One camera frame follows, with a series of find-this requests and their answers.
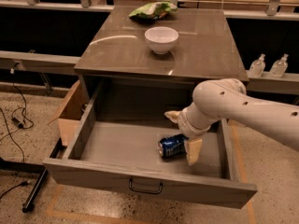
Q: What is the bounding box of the right clear sanitizer bottle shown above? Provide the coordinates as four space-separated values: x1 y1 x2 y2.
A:
270 54 289 77

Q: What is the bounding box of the black metal stand leg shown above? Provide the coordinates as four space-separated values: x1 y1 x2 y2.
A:
21 137 64 214

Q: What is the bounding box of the open cardboard box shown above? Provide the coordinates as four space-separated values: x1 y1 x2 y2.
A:
50 80 88 147

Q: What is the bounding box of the blue pepsi can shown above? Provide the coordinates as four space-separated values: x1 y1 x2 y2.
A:
158 133 188 158

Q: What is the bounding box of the black drawer handle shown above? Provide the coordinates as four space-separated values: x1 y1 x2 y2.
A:
128 178 164 195

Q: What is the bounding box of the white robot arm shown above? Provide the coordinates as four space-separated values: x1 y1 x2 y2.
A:
164 78 299 165

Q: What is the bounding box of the black floor cable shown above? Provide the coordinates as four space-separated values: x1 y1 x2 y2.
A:
0 61 35 163

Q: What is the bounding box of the open grey top drawer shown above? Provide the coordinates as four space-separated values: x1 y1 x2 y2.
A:
44 93 257 208

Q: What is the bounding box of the green chip bag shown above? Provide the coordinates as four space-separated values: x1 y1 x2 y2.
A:
129 2 178 20

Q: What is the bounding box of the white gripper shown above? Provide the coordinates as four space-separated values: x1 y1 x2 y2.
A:
164 108 211 165

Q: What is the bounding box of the white ceramic bowl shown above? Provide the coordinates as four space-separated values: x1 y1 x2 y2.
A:
145 26 178 54

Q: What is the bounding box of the left clear sanitizer bottle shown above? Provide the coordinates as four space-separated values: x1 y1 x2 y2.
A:
249 54 265 77

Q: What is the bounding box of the clear sanitizer bottle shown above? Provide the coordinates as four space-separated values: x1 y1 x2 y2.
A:
249 54 265 77
270 54 289 77

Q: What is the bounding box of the grey counter cabinet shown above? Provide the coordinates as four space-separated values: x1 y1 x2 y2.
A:
74 5 250 121

